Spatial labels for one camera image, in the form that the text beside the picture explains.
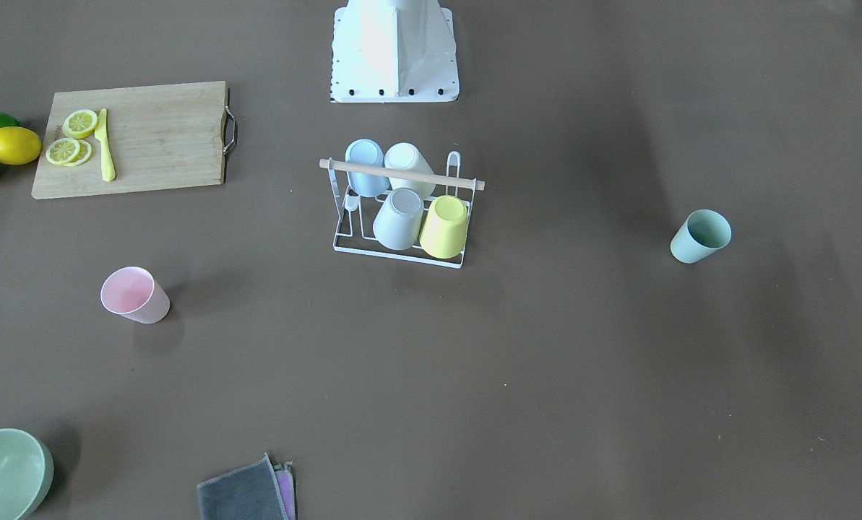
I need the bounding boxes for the mint green cup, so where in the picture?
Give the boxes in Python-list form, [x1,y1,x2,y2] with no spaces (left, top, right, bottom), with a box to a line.
[671,209,732,264]

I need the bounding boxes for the pink cup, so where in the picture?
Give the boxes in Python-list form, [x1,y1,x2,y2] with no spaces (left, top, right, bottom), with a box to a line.
[100,266,171,324]

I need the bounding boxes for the yellow cup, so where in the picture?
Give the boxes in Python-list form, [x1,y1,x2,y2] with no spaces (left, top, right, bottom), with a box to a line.
[418,195,468,259]

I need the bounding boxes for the grey cup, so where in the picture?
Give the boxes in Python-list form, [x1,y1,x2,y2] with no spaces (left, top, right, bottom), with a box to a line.
[372,188,423,251]

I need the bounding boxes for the white cup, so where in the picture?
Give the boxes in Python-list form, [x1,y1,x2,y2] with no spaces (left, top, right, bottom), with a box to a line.
[384,142,436,199]

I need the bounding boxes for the light blue cup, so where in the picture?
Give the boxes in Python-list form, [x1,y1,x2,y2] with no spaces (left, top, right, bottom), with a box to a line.
[345,139,390,198]

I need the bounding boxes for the purple cloth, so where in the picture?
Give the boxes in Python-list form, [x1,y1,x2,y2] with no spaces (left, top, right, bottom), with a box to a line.
[273,461,296,520]

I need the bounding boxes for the wooden cutting board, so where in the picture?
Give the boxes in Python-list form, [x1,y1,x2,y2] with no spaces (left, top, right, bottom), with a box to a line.
[32,80,231,199]

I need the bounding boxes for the grey cloth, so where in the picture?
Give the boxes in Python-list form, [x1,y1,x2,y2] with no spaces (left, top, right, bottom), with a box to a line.
[197,455,286,519]

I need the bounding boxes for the yellow plastic knife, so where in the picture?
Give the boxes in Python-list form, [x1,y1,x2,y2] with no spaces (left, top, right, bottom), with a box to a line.
[94,108,116,182]

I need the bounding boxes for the lemon slice lower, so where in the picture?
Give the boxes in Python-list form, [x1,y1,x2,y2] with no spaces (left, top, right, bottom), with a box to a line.
[64,139,92,167]

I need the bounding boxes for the lemon slice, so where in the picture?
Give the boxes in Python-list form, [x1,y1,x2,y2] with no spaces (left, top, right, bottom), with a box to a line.
[64,139,92,167]
[61,109,98,139]
[44,137,82,165]

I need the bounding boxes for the lemon slice top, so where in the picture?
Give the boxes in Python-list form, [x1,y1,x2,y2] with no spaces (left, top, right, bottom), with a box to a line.
[61,109,98,139]

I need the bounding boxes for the lemon slice middle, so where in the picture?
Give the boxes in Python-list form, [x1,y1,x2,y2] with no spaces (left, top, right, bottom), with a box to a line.
[44,137,82,165]

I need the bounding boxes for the yellow lemon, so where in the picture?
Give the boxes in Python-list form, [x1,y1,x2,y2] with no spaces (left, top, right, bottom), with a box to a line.
[0,127,42,165]

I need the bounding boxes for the green bowl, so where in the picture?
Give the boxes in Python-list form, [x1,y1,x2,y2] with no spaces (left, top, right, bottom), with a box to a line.
[0,428,54,519]

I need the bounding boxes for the white wire cup rack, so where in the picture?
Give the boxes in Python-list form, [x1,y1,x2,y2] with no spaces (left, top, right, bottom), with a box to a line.
[319,151,486,269]

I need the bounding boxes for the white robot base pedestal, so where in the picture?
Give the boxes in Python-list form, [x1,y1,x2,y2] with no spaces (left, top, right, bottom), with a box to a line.
[329,1,460,103]

